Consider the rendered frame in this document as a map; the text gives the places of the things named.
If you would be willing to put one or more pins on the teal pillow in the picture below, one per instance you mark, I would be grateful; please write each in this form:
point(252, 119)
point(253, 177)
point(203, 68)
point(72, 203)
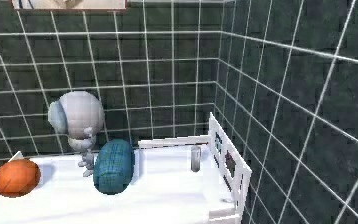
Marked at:
point(113, 166)

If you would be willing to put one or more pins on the orange basketball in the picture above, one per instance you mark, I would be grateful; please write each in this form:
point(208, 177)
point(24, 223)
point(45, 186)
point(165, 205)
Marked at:
point(16, 177)

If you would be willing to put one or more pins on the white robot-shaped desk lamp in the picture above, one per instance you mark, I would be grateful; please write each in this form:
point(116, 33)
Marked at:
point(78, 116)

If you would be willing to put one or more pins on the grey cylinder can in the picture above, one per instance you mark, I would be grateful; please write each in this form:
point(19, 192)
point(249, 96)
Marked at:
point(196, 158)

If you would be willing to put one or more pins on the white bed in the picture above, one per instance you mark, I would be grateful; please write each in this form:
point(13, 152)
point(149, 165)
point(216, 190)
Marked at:
point(160, 193)

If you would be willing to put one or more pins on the framed wall picture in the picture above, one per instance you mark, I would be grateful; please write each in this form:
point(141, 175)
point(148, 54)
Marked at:
point(70, 4)

